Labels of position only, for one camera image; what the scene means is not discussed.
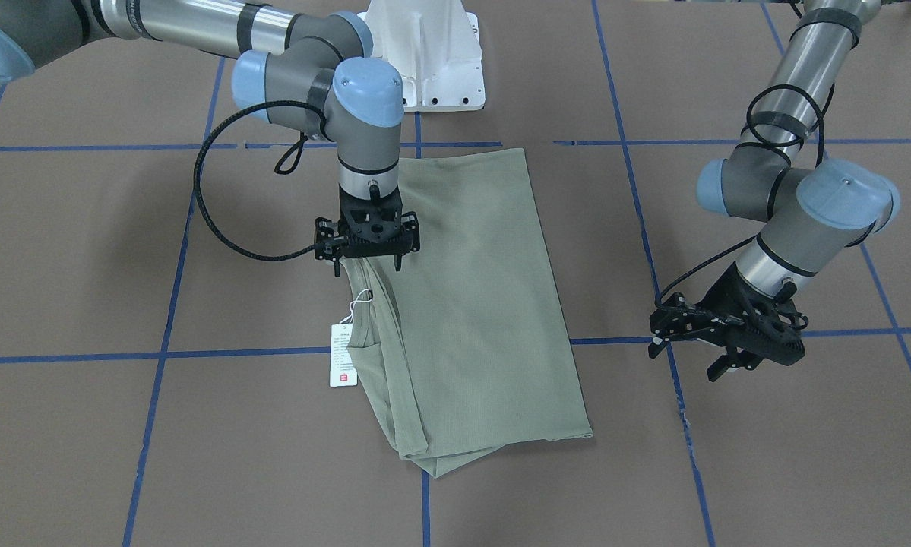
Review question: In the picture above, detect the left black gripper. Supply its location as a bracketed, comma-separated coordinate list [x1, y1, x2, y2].
[649, 266, 807, 382]

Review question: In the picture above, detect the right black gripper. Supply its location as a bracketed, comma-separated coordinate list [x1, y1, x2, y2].
[314, 189, 421, 278]

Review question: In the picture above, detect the olive green long-sleeve shirt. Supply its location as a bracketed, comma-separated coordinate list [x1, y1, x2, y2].
[343, 148, 592, 478]

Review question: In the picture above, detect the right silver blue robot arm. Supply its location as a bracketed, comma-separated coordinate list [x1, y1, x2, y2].
[0, 1, 421, 270]

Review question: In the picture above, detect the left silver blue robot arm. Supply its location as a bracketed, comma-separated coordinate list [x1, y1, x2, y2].
[647, 1, 902, 381]

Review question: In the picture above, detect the white paper price tag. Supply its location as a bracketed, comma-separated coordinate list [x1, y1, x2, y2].
[329, 322, 358, 387]

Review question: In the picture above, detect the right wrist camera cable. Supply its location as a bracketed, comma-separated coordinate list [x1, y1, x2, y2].
[193, 103, 334, 263]

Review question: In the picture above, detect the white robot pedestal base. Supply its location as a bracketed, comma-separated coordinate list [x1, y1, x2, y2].
[360, 1, 486, 113]

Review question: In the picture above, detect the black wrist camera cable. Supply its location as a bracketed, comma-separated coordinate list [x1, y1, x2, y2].
[656, 76, 836, 301]

